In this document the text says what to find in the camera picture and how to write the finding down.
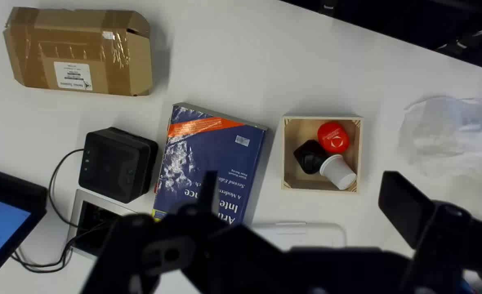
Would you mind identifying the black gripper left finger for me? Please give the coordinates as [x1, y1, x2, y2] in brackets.
[81, 170, 285, 294]

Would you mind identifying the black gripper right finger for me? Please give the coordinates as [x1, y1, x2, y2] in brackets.
[377, 170, 482, 294]

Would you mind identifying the clear plastic bag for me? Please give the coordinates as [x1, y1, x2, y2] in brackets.
[396, 93, 482, 181]

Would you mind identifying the blue book with orange stripe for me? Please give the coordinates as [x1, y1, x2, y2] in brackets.
[151, 103, 269, 227]

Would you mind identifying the table power outlet panel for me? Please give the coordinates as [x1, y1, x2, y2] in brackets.
[66, 189, 138, 258]

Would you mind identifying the red round block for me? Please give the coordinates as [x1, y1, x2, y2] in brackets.
[315, 121, 351, 155]

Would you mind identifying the black cube device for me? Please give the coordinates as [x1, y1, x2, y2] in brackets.
[76, 126, 160, 204]

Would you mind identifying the black block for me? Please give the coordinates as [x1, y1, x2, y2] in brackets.
[292, 139, 328, 176]

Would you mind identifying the small wooden tray box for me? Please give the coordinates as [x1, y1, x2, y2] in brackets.
[279, 114, 364, 194]

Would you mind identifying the black mounting board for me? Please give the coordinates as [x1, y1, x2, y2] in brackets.
[282, 0, 482, 72]

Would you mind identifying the black tablet with blue screen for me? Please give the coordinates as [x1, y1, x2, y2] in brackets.
[0, 168, 48, 291]

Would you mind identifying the brown cardboard box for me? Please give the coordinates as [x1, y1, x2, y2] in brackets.
[1, 5, 155, 98]

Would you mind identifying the black power cable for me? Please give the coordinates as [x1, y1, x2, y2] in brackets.
[9, 147, 89, 274]

